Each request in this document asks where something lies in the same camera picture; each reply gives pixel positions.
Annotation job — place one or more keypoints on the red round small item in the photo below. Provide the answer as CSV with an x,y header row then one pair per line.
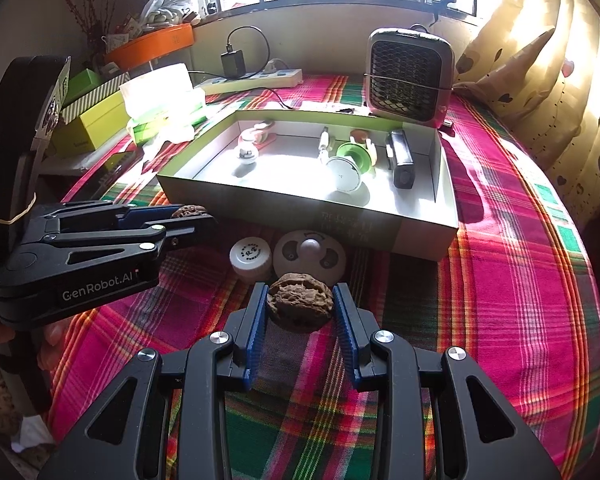
x,y
360,136

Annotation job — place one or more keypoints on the cream heart-print curtain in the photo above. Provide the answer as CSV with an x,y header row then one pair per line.
x,y
570,85

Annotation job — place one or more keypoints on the black handheld device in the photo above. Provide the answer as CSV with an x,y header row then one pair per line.
x,y
401,160

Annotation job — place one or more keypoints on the grey space heater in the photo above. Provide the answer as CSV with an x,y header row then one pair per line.
x,y
405,75

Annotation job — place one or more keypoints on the pink plaid blanket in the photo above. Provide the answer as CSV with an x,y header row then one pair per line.
x,y
505,260

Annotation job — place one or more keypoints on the pink and white small item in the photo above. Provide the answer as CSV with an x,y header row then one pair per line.
x,y
257,132

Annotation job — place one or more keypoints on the white power strip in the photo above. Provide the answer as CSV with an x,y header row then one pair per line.
x,y
260,80

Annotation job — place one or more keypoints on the white jar lid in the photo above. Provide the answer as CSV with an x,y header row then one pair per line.
x,y
250,257

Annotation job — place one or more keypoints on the white tube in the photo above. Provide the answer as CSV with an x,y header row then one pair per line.
x,y
324,145

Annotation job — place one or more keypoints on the person's left hand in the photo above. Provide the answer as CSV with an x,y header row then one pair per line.
x,y
52,342

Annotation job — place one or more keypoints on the white round device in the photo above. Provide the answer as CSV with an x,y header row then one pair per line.
x,y
310,257

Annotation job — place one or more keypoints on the green and white suction cup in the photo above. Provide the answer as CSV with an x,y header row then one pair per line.
x,y
347,172

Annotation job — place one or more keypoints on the yellow-green box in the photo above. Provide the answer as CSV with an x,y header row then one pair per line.
x,y
95,127

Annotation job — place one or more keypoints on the black charger adapter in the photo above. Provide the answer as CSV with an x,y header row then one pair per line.
x,y
232,64

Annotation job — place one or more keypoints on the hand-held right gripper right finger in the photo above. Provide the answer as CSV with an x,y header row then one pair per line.
x,y
346,330

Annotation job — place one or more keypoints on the small white bottle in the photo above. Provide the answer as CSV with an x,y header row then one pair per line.
x,y
247,154

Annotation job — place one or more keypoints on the clear plastic bags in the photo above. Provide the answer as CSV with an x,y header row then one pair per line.
x,y
162,7

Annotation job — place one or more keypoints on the brown walnut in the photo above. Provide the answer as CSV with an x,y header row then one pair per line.
x,y
190,211
300,302

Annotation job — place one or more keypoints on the green tissue pack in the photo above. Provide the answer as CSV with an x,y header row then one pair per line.
x,y
160,100

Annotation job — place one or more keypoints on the white plug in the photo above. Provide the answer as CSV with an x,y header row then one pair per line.
x,y
276,65

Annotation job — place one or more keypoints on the black window hook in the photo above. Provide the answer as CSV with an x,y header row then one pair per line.
x,y
445,5

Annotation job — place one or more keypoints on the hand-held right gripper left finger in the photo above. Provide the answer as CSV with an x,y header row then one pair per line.
x,y
255,330

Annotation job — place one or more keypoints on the dried red berry branches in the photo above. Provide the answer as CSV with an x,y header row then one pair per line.
x,y
87,10

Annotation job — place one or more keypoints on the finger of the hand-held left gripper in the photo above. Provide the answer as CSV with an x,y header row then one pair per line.
x,y
145,215
180,235

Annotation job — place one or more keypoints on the orange tray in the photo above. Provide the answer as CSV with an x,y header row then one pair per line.
x,y
150,45

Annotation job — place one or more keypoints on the white cardboard box green rim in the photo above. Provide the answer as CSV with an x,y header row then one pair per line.
x,y
290,175

